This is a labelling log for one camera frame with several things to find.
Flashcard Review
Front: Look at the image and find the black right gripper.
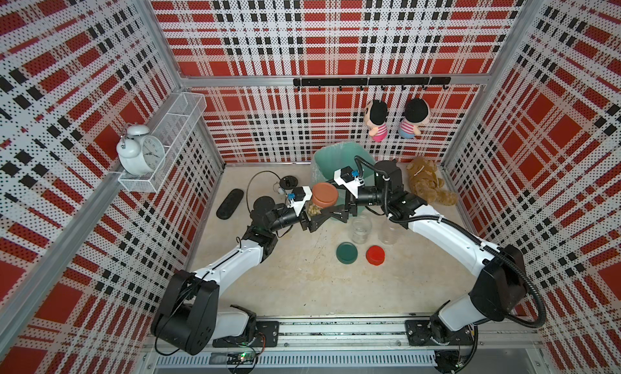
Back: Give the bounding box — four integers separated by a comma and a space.
321, 176, 390, 222

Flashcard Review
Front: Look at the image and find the orange lid peanut jar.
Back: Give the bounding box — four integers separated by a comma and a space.
306, 183, 339, 218

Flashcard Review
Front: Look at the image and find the green lid peanut jar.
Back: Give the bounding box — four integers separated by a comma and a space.
350, 216, 372, 244

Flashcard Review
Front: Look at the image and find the dark green jar lid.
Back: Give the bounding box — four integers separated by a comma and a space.
336, 242, 358, 265

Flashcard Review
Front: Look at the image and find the clear peanut jar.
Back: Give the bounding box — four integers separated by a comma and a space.
378, 220, 401, 246

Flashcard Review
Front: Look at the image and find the red jar lid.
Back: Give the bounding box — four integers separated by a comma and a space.
365, 246, 386, 266

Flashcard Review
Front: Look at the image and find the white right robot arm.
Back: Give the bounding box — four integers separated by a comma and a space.
329, 157, 531, 345

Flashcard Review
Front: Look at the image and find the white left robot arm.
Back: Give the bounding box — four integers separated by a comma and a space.
150, 196, 349, 356

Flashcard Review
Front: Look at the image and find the white round device black top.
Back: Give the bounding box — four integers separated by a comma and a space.
276, 175, 299, 195

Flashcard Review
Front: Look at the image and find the clear plastic bin liner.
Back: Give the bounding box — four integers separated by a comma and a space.
307, 142, 375, 217

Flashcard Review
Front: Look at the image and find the green plastic trash bin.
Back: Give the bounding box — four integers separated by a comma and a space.
311, 141, 375, 188

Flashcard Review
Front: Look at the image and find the tan teddy bear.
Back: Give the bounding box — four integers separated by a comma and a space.
406, 157, 458, 206

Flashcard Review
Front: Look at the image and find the pink striped hanging doll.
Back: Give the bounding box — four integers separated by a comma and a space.
364, 99, 388, 143

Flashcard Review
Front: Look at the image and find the blue striped hanging doll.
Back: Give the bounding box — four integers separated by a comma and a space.
398, 99, 430, 139

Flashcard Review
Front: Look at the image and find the white twin-bell alarm clock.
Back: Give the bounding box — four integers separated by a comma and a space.
116, 124, 165, 176

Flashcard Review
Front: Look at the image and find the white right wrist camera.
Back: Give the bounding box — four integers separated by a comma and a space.
333, 166, 365, 199

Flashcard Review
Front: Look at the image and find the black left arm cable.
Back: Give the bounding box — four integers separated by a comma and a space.
154, 169, 294, 356

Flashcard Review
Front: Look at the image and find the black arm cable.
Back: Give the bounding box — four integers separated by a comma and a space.
154, 169, 294, 356
353, 155, 548, 329

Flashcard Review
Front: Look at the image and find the metal base rail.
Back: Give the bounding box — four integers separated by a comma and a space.
137, 314, 550, 373

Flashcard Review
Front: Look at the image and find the green circuit board with wires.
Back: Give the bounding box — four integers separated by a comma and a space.
226, 346, 265, 374

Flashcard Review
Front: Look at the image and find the black wall hook rail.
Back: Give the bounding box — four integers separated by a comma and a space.
293, 77, 451, 88

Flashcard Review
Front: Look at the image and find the white wire mesh shelf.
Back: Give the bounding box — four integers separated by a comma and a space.
118, 92, 206, 193

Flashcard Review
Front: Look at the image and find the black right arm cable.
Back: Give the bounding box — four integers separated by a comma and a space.
353, 155, 548, 329

